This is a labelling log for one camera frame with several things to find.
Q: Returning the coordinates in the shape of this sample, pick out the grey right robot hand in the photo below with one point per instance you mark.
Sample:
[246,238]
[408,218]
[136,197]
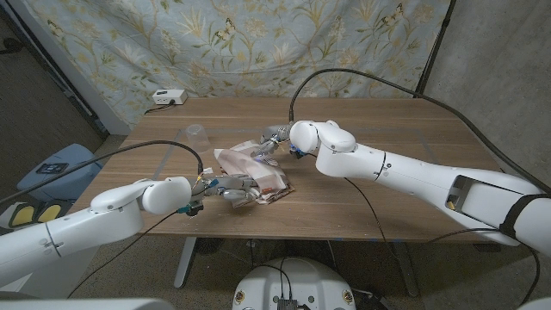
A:
[275,138]

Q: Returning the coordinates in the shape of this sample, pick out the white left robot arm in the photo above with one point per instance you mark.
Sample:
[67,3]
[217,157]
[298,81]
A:
[86,228]

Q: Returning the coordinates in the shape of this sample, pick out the clear plastic cup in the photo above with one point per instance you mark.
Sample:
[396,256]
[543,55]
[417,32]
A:
[198,140]

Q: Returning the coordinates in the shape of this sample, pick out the floral printed backdrop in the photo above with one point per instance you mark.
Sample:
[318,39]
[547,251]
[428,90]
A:
[172,47]

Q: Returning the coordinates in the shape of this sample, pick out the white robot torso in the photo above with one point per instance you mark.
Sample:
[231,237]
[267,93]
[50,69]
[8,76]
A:
[301,280]

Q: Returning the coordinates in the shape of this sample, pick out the black backdrop stand pole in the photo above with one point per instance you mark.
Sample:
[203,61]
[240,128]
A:
[434,49]

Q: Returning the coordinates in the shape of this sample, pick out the beige cloth with orange print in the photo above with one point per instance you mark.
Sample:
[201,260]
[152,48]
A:
[241,163]

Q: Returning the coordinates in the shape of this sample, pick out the grey table leg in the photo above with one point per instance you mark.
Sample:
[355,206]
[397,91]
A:
[406,271]
[185,262]

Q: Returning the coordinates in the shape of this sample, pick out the white power strip box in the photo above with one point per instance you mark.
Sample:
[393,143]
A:
[169,97]

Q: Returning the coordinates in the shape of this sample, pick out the black shoe with yellow insole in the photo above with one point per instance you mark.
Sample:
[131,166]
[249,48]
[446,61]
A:
[48,213]

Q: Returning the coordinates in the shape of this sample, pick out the black electronics box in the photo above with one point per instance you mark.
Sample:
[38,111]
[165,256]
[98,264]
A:
[287,304]

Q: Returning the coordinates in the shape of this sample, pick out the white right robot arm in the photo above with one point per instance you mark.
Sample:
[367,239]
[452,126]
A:
[409,176]

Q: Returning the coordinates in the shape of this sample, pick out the grey sneaker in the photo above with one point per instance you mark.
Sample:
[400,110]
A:
[21,215]

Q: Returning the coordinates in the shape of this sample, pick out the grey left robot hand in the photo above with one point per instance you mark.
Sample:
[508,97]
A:
[232,184]

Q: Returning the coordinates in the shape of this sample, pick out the blue padded box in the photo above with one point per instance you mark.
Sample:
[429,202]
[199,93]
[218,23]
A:
[64,181]

